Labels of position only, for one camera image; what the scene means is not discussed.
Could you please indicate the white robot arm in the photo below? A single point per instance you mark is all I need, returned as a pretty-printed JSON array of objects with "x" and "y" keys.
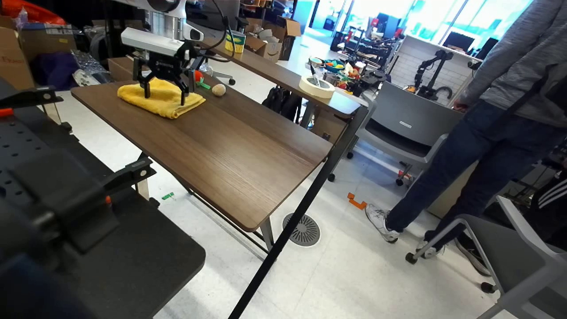
[{"x": 167, "y": 48}]

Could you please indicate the red tomato toy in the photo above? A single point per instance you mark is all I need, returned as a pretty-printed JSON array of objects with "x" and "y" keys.
[{"x": 199, "y": 80}]

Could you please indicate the white tape roll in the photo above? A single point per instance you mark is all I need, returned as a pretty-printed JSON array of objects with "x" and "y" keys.
[{"x": 316, "y": 87}]

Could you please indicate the yellow terry towel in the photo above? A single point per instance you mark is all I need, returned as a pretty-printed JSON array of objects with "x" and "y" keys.
[{"x": 165, "y": 98}]

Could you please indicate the beige potato toy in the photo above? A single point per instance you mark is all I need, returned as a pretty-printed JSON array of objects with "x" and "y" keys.
[{"x": 219, "y": 89}]

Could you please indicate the person in grey hoodie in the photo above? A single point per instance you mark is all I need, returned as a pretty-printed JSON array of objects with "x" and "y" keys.
[{"x": 514, "y": 114}]

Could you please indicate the yellow green jar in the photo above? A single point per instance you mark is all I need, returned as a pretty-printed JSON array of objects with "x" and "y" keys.
[{"x": 234, "y": 43}]

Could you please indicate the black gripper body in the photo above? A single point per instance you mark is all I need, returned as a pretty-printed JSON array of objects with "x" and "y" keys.
[{"x": 164, "y": 66}]

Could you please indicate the orange floor marker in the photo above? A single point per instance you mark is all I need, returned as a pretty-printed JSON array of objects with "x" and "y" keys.
[{"x": 355, "y": 203}]

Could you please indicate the black perforated camera mount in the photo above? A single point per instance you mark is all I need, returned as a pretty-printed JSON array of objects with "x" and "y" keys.
[{"x": 77, "y": 240}]

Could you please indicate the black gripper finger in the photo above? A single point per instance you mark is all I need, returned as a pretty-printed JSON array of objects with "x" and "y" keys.
[
  {"x": 142, "y": 79},
  {"x": 185, "y": 84}
]

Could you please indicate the cardboard box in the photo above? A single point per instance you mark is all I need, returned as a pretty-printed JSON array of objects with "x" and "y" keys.
[{"x": 272, "y": 40}]

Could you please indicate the black camera tripod leg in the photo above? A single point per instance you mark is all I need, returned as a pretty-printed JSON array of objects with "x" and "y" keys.
[{"x": 332, "y": 160}]

